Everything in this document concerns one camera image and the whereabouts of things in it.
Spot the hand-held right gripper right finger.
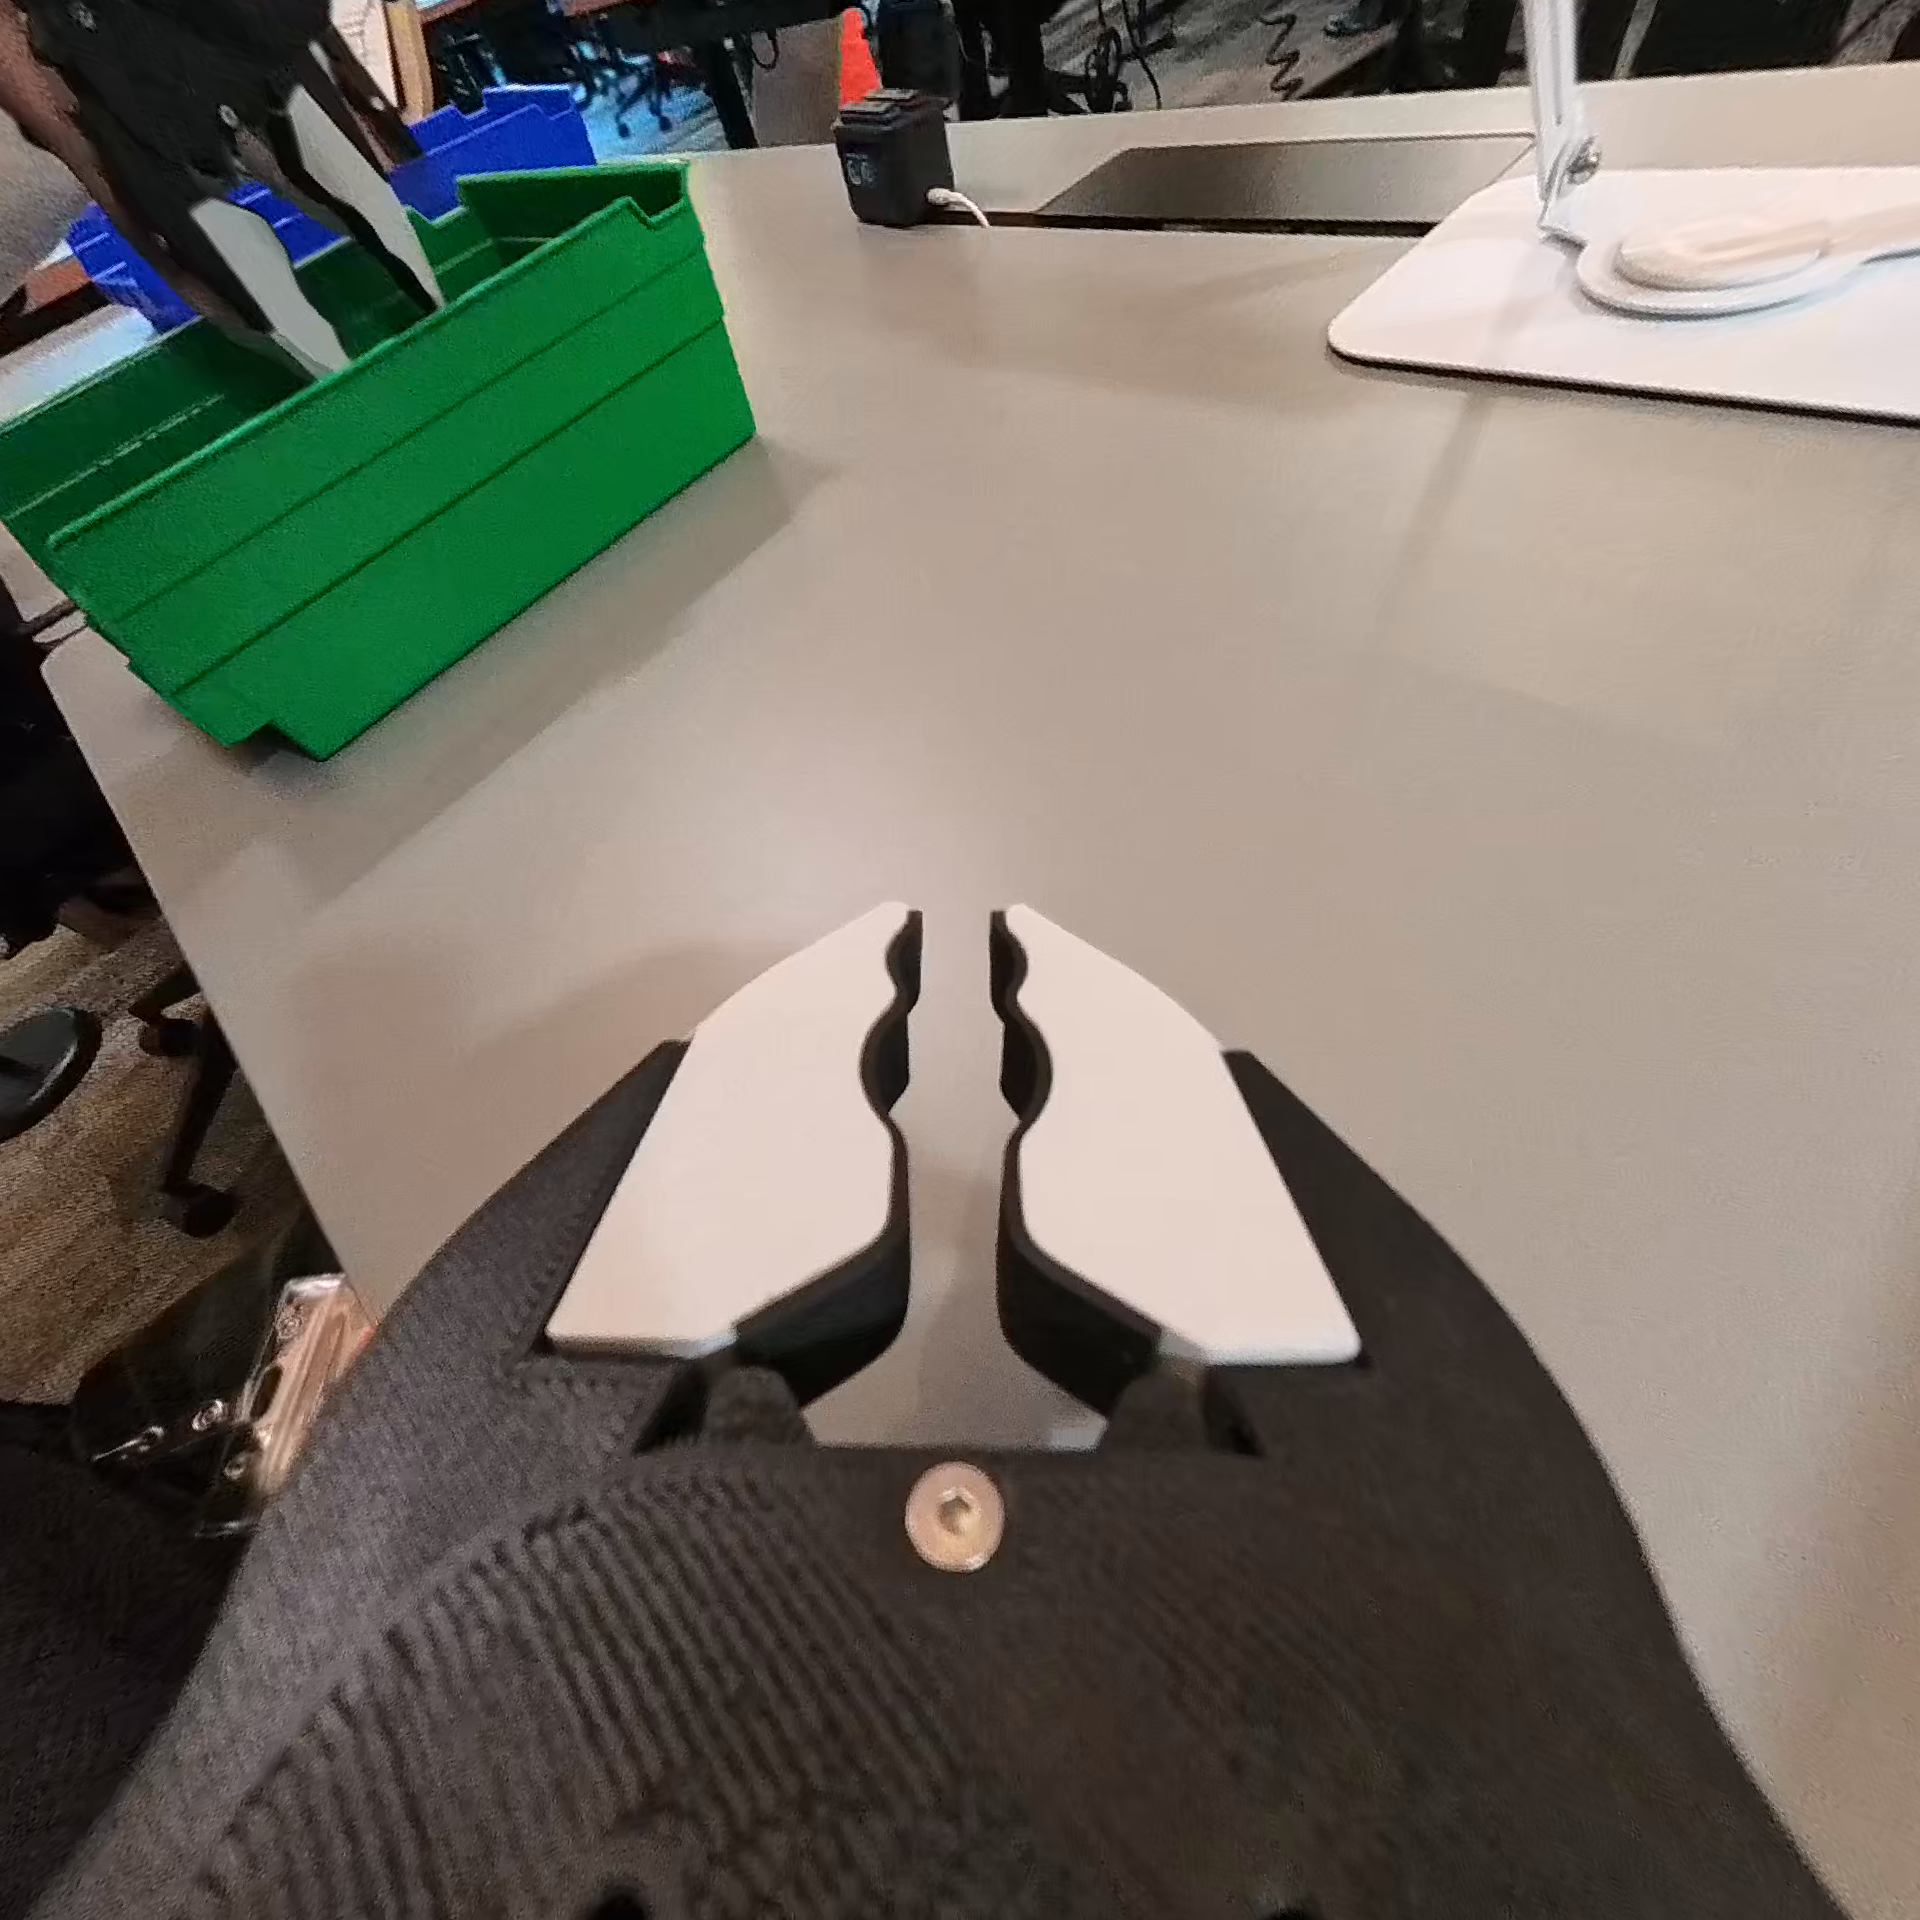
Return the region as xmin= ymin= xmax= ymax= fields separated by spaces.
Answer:
xmin=990 ymin=902 xmax=1365 ymax=1425

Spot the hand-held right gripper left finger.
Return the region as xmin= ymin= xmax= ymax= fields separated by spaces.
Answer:
xmin=546 ymin=900 xmax=923 ymax=1408

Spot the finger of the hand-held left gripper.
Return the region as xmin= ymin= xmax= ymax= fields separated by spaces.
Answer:
xmin=282 ymin=76 xmax=447 ymax=321
xmin=190 ymin=184 xmax=359 ymax=380

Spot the green plastic bin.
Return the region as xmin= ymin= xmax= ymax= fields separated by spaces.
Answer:
xmin=0 ymin=158 xmax=757 ymax=761

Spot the grey desk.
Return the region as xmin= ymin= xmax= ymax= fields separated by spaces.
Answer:
xmin=36 ymin=66 xmax=1920 ymax=1920

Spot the clear ID badge holder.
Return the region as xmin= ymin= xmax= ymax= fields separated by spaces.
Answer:
xmin=87 ymin=1275 xmax=378 ymax=1537

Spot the black charger box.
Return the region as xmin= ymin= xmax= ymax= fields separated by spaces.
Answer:
xmin=832 ymin=94 xmax=958 ymax=228

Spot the black office chair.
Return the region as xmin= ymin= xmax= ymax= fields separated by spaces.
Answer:
xmin=0 ymin=576 xmax=245 ymax=1244

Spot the pale oval pad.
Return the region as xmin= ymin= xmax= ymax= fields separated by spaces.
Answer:
xmin=1616 ymin=216 xmax=1834 ymax=290

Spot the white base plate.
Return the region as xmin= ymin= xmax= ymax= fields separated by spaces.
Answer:
xmin=1327 ymin=162 xmax=1920 ymax=426

